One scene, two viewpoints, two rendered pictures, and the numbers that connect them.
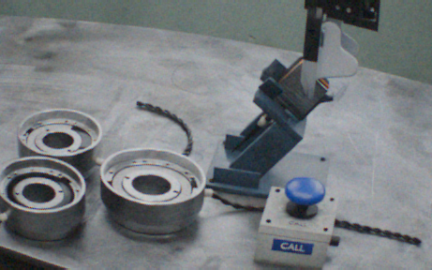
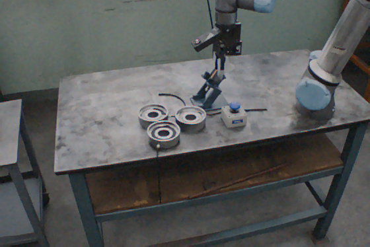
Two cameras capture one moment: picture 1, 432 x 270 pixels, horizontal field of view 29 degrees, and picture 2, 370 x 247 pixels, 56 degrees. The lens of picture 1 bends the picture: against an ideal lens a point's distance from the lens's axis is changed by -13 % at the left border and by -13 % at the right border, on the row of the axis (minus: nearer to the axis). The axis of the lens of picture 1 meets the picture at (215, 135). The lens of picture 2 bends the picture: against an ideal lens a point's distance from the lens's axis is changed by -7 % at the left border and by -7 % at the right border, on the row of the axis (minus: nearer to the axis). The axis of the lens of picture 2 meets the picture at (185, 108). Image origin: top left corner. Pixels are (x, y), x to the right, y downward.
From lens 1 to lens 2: 56 cm
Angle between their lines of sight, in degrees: 20
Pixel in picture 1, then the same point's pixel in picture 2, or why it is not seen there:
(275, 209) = (228, 112)
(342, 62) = (230, 67)
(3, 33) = (83, 82)
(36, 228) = (171, 144)
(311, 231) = (241, 115)
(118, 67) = (141, 84)
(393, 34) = (176, 33)
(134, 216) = (193, 127)
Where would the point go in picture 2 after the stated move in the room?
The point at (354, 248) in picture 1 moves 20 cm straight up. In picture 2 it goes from (249, 117) to (254, 67)
